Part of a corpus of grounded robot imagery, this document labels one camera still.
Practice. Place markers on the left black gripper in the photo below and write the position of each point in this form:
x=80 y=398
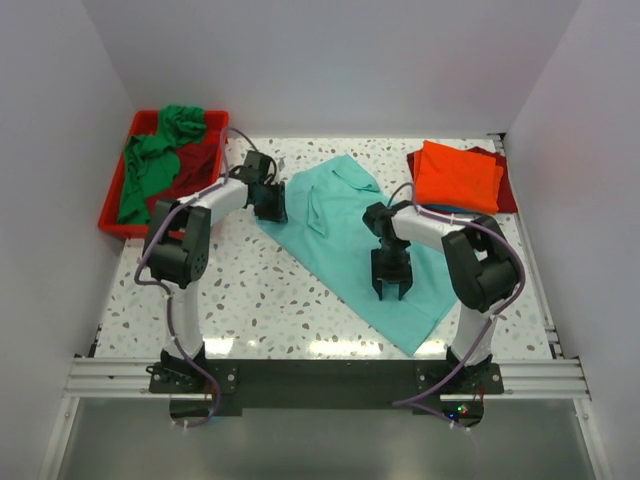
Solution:
x=277 y=211

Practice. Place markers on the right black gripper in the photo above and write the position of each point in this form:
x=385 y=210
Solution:
x=402 y=276

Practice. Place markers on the teal t shirt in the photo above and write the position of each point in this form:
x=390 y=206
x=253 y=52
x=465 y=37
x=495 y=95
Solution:
x=325 y=233

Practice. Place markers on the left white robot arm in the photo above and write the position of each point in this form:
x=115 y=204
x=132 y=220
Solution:
x=176 y=250

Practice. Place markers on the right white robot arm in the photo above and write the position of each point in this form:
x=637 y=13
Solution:
x=485 y=272

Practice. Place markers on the blue folded t shirt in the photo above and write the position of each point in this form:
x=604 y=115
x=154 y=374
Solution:
x=446 y=208

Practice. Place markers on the dark red t shirt in bin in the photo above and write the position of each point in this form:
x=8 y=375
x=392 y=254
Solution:
x=198 y=169

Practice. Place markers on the orange folded t shirt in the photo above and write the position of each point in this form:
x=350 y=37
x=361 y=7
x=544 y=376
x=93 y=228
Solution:
x=460 y=175

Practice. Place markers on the green t shirt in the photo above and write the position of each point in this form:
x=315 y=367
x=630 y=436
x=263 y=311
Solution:
x=150 y=160

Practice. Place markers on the dark red folded t shirt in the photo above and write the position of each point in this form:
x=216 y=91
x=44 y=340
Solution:
x=507 y=190

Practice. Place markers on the red plastic bin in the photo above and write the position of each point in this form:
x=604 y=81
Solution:
x=145 y=122

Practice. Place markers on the aluminium rail frame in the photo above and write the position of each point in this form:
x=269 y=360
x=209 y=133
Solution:
x=259 y=303

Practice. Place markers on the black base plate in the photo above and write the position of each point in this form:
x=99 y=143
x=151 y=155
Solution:
x=230 y=387

